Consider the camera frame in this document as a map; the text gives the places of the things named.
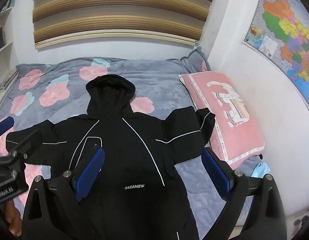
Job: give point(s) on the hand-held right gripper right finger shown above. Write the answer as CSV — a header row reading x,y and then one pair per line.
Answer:
x,y
217,173

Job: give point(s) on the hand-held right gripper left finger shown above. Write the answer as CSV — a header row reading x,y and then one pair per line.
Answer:
x,y
90,171

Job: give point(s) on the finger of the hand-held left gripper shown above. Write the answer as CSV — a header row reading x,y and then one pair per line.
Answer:
x,y
3,127
25,141

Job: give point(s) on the black hooded jacket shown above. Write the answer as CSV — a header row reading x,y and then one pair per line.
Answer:
x,y
134,152

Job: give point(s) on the person's left hand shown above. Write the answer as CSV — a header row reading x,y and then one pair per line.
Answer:
x,y
13,217

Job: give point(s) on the light blue cloth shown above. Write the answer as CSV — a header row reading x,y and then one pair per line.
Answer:
x,y
261,170

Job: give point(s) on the pink elephant pillow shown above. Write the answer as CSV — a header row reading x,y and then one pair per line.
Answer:
x,y
219,120

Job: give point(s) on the grey floral blanket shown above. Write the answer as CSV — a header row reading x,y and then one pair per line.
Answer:
x,y
157,80

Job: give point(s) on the grey pillow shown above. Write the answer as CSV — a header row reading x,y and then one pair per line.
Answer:
x,y
194,60

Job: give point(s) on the white wall shelf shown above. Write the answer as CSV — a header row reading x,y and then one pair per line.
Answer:
x,y
3,45

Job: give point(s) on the colourful wall map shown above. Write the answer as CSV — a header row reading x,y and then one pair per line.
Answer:
x,y
292,37

